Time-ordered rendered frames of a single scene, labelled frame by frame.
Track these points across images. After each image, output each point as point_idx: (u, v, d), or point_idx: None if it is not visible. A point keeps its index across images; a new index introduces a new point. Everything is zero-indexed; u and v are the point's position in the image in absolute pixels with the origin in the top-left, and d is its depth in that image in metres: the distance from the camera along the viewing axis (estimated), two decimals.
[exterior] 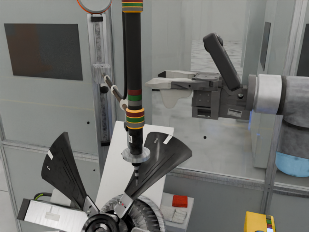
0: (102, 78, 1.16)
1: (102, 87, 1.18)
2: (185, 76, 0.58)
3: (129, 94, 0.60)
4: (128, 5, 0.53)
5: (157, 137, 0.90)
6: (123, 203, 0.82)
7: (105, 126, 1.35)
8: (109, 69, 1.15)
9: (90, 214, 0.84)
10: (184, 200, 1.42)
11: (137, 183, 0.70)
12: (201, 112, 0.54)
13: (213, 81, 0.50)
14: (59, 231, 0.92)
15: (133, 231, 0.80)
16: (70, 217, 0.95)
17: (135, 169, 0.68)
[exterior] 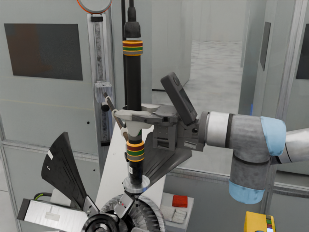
0: (103, 97, 1.19)
1: (103, 105, 1.21)
2: (149, 109, 0.63)
3: None
4: (128, 49, 0.56)
5: None
6: (123, 203, 0.82)
7: (105, 126, 1.35)
8: (110, 89, 1.18)
9: (90, 214, 0.84)
10: (184, 200, 1.42)
11: (137, 210, 0.73)
12: (161, 143, 0.61)
13: (169, 117, 0.57)
14: (59, 231, 0.92)
15: (133, 231, 0.80)
16: (70, 217, 0.95)
17: (135, 197, 0.71)
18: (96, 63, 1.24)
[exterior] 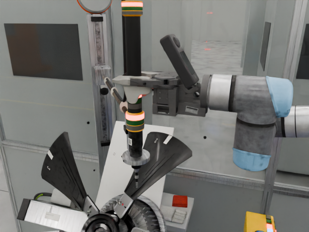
0: (102, 79, 1.16)
1: (102, 88, 1.18)
2: (148, 76, 0.61)
3: None
4: (127, 9, 0.54)
5: (157, 137, 0.90)
6: (123, 203, 0.82)
7: (105, 126, 1.35)
8: (109, 71, 1.16)
9: (90, 214, 0.84)
10: (184, 200, 1.42)
11: (137, 185, 0.70)
12: (161, 109, 0.58)
13: (169, 80, 0.54)
14: (59, 231, 0.92)
15: (133, 231, 0.80)
16: (70, 217, 0.95)
17: (135, 171, 0.68)
18: (96, 63, 1.24)
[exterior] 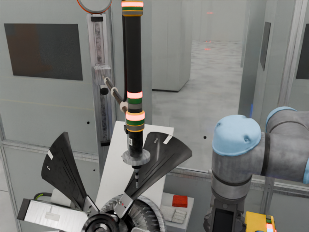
0: (102, 79, 1.16)
1: (102, 88, 1.18)
2: None
3: (129, 97, 0.61)
4: (128, 9, 0.54)
5: (157, 137, 0.90)
6: (123, 203, 0.82)
7: (105, 126, 1.35)
8: (109, 71, 1.16)
9: (90, 214, 0.84)
10: (184, 200, 1.42)
11: (137, 185, 0.70)
12: None
13: (243, 222, 0.55)
14: (59, 231, 0.92)
15: (133, 231, 0.80)
16: (70, 217, 0.95)
17: (135, 171, 0.68)
18: (96, 63, 1.24)
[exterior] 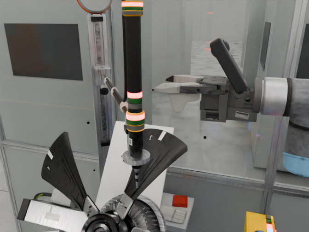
0: (102, 79, 1.16)
1: (102, 88, 1.18)
2: (193, 80, 0.59)
3: (129, 97, 0.61)
4: (128, 9, 0.54)
5: None
6: None
7: (105, 126, 1.35)
8: (109, 71, 1.16)
9: None
10: (184, 200, 1.42)
11: (137, 185, 0.70)
12: (209, 115, 0.56)
13: (220, 84, 0.52)
14: (59, 231, 0.92)
15: None
16: (70, 217, 0.95)
17: (135, 171, 0.68)
18: (96, 63, 1.24)
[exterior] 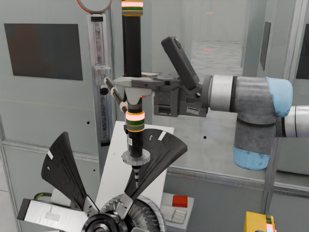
0: (102, 79, 1.16)
1: (102, 88, 1.18)
2: (148, 77, 0.61)
3: None
4: (128, 9, 0.54)
5: None
6: None
7: (105, 126, 1.35)
8: (109, 71, 1.16)
9: None
10: (184, 200, 1.42)
11: (137, 185, 0.70)
12: (162, 110, 0.58)
13: (171, 81, 0.55)
14: (59, 231, 0.92)
15: None
16: (70, 217, 0.95)
17: (135, 171, 0.68)
18: (96, 63, 1.24)
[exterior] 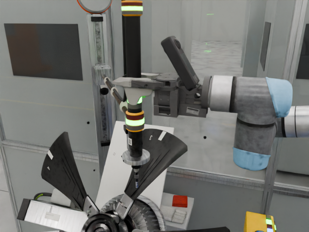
0: (102, 79, 1.16)
1: (102, 88, 1.18)
2: (148, 78, 0.61)
3: None
4: (127, 9, 0.54)
5: None
6: None
7: (105, 126, 1.35)
8: (109, 71, 1.16)
9: None
10: (184, 200, 1.42)
11: (135, 184, 0.70)
12: (162, 110, 0.58)
13: (171, 81, 0.55)
14: (59, 231, 0.92)
15: None
16: (70, 217, 0.95)
17: (135, 171, 0.68)
18: (96, 63, 1.24)
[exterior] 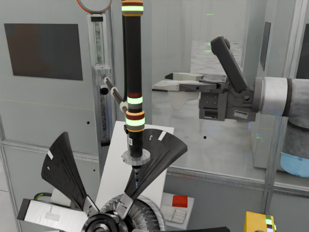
0: (102, 79, 1.16)
1: (102, 88, 1.18)
2: (192, 78, 0.59)
3: (129, 96, 0.61)
4: (128, 9, 0.54)
5: None
6: None
7: (105, 126, 1.35)
8: (109, 71, 1.16)
9: None
10: (184, 200, 1.42)
11: (136, 184, 0.71)
12: (208, 113, 0.56)
13: (220, 83, 0.52)
14: (59, 231, 0.92)
15: None
16: (70, 217, 0.95)
17: (135, 171, 0.68)
18: (96, 63, 1.24)
